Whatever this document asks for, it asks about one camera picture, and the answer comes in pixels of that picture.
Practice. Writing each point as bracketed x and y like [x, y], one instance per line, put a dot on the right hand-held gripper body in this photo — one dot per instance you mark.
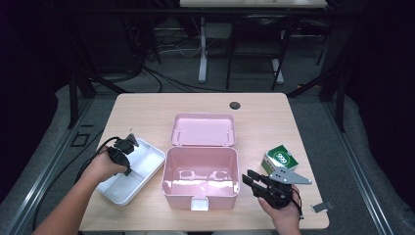
[277, 194]

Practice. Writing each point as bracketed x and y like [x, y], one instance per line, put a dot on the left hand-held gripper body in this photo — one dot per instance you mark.
[119, 153]

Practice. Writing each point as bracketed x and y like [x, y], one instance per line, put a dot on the white divided tray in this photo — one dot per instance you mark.
[147, 160]

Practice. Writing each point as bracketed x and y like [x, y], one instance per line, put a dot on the green and white carton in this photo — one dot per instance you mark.
[280, 158]

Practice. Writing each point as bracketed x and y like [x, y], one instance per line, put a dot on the pink storage box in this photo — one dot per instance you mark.
[202, 129]

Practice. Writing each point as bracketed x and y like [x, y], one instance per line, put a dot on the person's left hand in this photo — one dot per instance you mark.
[102, 166]

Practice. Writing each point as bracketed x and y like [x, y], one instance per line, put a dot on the person's right hand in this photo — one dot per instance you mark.
[285, 218]

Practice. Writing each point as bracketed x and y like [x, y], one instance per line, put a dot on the small grey metal clip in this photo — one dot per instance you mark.
[322, 206]

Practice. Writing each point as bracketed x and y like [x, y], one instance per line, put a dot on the black metal stand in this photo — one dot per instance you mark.
[73, 98]
[341, 104]

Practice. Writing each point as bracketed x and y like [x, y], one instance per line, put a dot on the white-legged desk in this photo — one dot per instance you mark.
[203, 65]

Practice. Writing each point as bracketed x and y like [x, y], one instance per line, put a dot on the black metal chair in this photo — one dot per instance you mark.
[261, 23]

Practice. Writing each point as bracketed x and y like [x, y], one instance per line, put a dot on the grey metal floor rail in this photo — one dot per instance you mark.
[45, 169]
[359, 173]

